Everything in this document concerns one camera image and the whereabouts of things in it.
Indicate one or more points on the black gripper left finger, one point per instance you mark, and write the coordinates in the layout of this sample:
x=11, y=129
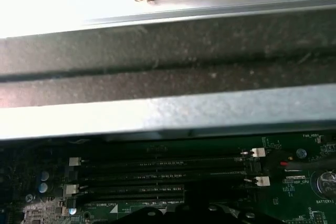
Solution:
x=147, y=217

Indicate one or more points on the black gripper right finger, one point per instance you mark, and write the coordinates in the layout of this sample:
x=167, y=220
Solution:
x=231, y=217

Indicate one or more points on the green motherboard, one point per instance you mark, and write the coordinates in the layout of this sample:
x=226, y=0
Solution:
x=291, y=197

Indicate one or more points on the coin battery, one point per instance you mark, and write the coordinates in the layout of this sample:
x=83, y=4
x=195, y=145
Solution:
x=328, y=183

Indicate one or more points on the black PC case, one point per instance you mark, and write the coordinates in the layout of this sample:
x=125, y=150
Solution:
x=168, y=51

